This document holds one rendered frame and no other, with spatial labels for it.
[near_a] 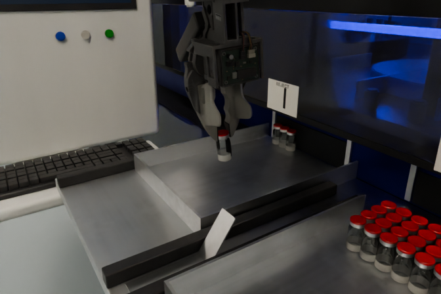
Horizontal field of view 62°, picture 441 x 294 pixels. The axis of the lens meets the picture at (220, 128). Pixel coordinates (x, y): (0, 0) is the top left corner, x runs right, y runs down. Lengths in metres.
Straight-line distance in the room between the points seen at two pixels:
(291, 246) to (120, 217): 0.26
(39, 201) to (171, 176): 0.30
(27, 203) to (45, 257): 1.22
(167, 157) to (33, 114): 0.41
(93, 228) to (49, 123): 0.50
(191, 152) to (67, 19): 0.46
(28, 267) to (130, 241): 1.51
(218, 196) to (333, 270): 0.23
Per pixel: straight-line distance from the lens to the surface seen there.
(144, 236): 0.56
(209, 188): 0.66
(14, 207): 0.86
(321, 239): 0.56
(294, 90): 0.69
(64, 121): 1.05
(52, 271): 1.98
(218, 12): 0.45
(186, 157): 0.78
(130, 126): 1.10
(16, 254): 2.15
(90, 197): 0.67
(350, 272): 0.52
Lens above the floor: 1.21
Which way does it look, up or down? 20 degrees down
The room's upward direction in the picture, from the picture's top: straight up
